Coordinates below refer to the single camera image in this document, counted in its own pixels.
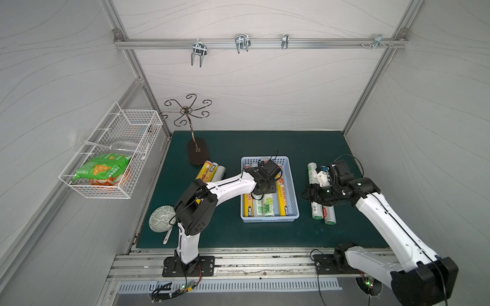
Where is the yellow wrap roll chef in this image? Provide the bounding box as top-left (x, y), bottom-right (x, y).
top-left (276, 166), bottom-right (289, 217)

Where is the blue plastic basket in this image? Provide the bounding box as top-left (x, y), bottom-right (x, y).
top-left (239, 156), bottom-right (300, 223)

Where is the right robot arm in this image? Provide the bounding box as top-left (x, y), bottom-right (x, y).
top-left (301, 161), bottom-right (459, 305)

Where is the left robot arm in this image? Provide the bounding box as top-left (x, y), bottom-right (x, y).
top-left (174, 159), bottom-right (283, 270)

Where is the white green grape wrap roll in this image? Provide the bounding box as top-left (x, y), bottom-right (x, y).
top-left (251, 193), bottom-right (264, 218)

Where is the white green roll right outer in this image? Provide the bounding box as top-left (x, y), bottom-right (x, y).
top-left (308, 162), bottom-right (336, 226)

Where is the white vent strip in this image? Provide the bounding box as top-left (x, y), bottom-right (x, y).
top-left (117, 277), bottom-right (342, 295)

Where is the white patterned round fan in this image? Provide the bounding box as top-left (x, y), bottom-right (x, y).
top-left (149, 205), bottom-right (176, 245)

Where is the metal single hook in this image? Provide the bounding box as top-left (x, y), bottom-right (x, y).
top-left (281, 34), bottom-right (289, 50)

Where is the metal double hook middle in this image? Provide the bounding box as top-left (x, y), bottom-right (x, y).
top-left (235, 34), bottom-right (251, 53)

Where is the metal double hook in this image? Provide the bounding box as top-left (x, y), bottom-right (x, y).
top-left (191, 42), bottom-right (207, 68)
top-left (235, 34), bottom-right (251, 53)

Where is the metal double hook left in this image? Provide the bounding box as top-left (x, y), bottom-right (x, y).
top-left (191, 42), bottom-right (207, 68)

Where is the orange snack bag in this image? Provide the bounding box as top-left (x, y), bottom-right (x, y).
top-left (89, 169), bottom-right (131, 186)

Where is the green snack bag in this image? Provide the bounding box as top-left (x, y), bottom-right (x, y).
top-left (73, 153), bottom-right (132, 181)

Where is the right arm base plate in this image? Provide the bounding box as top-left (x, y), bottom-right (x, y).
top-left (311, 254), bottom-right (359, 275)

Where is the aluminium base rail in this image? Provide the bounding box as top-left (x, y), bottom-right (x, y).
top-left (110, 247), bottom-right (420, 282)

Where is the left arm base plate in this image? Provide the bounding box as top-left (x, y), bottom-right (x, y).
top-left (162, 256), bottom-right (215, 277)

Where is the white wire wall basket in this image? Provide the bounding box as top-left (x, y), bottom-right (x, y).
top-left (59, 103), bottom-right (162, 199)

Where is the aluminium top rail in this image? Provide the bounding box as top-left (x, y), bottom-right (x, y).
top-left (114, 37), bottom-right (409, 51)

